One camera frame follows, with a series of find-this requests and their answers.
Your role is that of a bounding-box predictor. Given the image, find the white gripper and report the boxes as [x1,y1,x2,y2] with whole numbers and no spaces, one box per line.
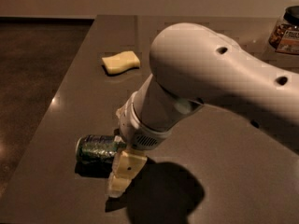
[107,91,171,198]

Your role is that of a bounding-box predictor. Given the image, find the green soda can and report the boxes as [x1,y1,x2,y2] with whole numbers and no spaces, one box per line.
[76,134,118,164]

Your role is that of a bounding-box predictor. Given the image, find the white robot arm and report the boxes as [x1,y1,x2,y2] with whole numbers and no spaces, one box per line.
[108,23,299,198]

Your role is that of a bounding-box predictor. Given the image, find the yellow sponge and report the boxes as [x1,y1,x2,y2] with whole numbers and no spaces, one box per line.
[102,51,140,75]

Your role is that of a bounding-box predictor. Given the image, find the snack jar with black lid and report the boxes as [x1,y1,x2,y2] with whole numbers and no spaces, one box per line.
[268,6,299,55]

